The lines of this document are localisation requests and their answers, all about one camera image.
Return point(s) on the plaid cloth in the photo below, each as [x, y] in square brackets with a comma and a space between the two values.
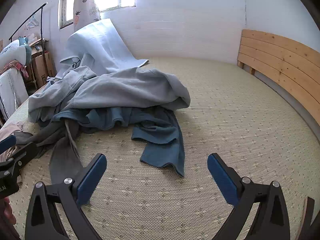
[17, 66]

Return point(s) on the dark blue garment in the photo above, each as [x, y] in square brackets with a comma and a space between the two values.
[160, 142]

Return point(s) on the cardboard box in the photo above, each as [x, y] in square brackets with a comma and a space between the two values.
[41, 65]
[38, 45]

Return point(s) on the pink cloth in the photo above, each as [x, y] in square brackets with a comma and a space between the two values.
[7, 131]

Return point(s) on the clothes hangers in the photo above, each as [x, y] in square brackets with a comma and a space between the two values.
[32, 25]

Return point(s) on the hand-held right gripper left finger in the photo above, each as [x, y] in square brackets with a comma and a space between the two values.
[91, 180]

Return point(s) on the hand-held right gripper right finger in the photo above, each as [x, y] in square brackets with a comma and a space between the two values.
[221, 180]

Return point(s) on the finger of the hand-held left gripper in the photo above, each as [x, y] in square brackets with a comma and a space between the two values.
[7, 143]
[23, 153]

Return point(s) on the grey garment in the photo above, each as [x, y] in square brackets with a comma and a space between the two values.
[65, 155]

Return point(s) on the black clothes rack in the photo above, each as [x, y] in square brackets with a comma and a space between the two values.
[28, 21]

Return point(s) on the shark plush toy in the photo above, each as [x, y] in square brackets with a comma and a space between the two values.
[12, 52]

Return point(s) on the woven bed mat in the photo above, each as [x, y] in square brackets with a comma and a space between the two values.
[225, 130]

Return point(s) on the wooden headboard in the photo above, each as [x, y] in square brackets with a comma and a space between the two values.
[280, 55]

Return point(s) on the person's left hand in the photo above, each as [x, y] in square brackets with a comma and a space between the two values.
[7, 212]

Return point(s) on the light blue blanket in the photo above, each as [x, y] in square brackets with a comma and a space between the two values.
[100, 45]

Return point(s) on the white storage bag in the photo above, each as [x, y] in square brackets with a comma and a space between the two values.
[12, 90]

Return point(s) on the printed curtain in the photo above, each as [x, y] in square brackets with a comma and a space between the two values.
[86, 7]

